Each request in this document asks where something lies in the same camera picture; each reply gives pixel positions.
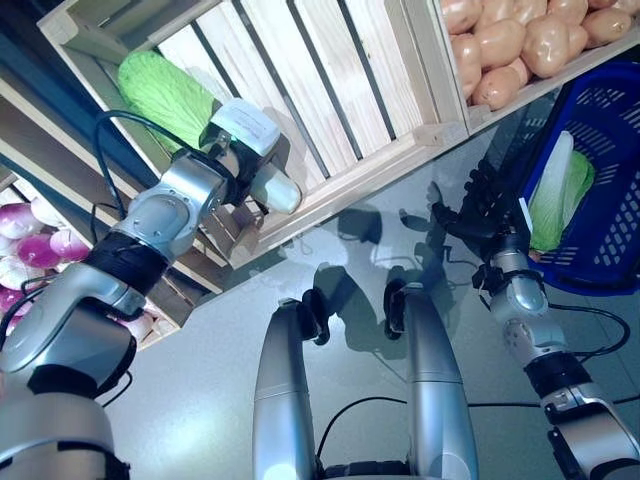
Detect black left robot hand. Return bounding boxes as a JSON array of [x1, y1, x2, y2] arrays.
[[198, 98, 282, 177]]

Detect brown potato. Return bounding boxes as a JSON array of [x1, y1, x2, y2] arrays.
[[477, 18, 529, 69], [522, 14, 571, 79], [582, 7, 634, 49], [472, 67, 526, 109]]

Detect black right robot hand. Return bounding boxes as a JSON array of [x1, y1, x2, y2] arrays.
[[424, 167, 521, 251]]

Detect blue plastic shopping basket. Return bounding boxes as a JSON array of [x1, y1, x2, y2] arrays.
[[517, 60, 640, 301]]

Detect wooden slatted cabbage crate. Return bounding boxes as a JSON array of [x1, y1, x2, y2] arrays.
[[37, 0, 471, 269]]

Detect silver left robot leg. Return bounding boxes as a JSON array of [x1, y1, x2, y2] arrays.
[[252, 288, 334, 480]]

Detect purple white onion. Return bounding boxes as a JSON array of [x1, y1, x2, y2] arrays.
[[0, 203, 36, 239], [17, 234, 64, 269]]

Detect wooden display shelf frame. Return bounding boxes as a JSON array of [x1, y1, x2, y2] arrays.
[[0, 0, 266, 296]]

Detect napa cabbage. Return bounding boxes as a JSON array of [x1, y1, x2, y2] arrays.
[[527, 130, 597, 251], [117, 49, 304, 215]]

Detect silver right robot leg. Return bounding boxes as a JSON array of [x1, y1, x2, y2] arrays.
[[382, 279, 481, 480]]

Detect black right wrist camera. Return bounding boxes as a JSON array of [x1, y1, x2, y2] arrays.
[[472, 264, 501, 301]]

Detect silver robot leg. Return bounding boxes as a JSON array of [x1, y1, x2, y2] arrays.
[[382, 279, 481, 480], [252, 288, 334, 480]]

